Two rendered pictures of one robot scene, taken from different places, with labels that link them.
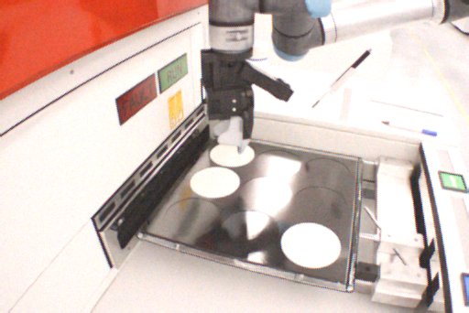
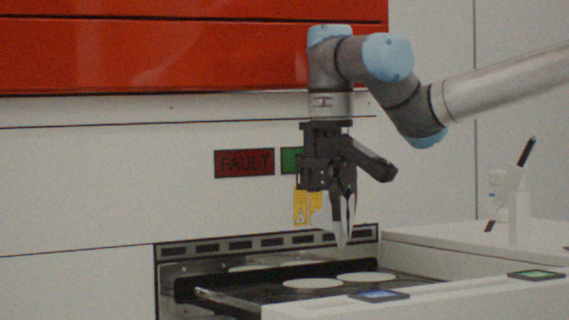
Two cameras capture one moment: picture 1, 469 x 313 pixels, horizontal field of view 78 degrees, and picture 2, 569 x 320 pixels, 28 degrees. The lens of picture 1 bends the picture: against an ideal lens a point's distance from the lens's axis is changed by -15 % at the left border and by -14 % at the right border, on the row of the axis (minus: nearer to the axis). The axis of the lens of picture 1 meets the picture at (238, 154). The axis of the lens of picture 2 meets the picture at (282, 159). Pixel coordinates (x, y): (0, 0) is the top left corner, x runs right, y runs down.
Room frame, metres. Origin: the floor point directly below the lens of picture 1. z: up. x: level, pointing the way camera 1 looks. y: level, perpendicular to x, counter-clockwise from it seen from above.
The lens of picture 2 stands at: (-0.94, -1.18, 1.21)
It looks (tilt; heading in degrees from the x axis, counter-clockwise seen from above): 3 degrees down; 41
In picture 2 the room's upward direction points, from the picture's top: 1 degrees counter-clockwise
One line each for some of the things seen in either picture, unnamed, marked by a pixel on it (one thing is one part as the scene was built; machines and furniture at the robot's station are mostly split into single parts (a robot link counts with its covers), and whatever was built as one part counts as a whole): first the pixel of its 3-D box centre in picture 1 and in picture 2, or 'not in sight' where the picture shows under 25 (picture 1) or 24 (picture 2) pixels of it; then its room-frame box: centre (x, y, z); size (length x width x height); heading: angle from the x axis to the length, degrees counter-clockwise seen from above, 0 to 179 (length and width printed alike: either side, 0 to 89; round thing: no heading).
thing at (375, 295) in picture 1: (394, 224); not in sight; (0.44, -0.31, 0.87); 0.36 x 0.08 x 0.03; 162
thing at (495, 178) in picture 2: (256, 58); (507, 196); (1.01, -0.05, 1.01); 0.07 x 0.07 x 0.10
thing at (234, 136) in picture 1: (233, 137); (327, 221); (0.54, 0.01, 1.01); 0.06 x 0.03 x 0.09; 106
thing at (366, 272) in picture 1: (366, 271); not in sight; (0.31, -0.20, 0.90); 0.04 x 0.02 x 0.03; 72
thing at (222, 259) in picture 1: (237, 264); (250, 306); (0.34, 0.00, 0.90); 0.37 x 0.01 x 0.01; 72
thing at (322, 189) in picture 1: (266, 193); (348, 292); (0.51, -0.05, 0.90); 0.34 x 0.34 x 0.01; 72
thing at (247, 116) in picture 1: (245, 116); (337, 194); (0.54, -0.01, 1.05); 0.05 x 0.02 x 0.09; 16
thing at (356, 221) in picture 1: (357, 211); not in sight; (0.45, -0.23, 0.90); 0.38 x 0.01 x 0.01; 162
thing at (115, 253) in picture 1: (167, 178); (274, 279); (0.56, 0.15, 0.89); 0.44 x 0.02 x 0.10; 162
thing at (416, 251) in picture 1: (400, 242); not in sight; (0.37, -0.29, 0.89); 0.08 x 0.03 x 0.03; 72
